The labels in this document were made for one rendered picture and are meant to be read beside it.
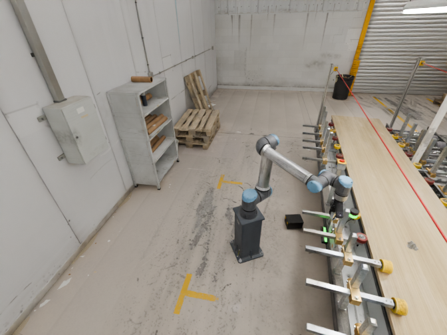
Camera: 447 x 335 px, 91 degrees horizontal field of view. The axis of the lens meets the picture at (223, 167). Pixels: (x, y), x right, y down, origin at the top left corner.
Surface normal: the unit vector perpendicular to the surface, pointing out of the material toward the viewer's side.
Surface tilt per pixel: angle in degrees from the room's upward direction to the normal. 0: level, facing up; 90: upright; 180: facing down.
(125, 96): 90
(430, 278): 0
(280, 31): 90
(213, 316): 0
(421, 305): 0
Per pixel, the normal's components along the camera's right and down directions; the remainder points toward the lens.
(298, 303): -0.02, -0.83
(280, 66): -0.19, 0.55
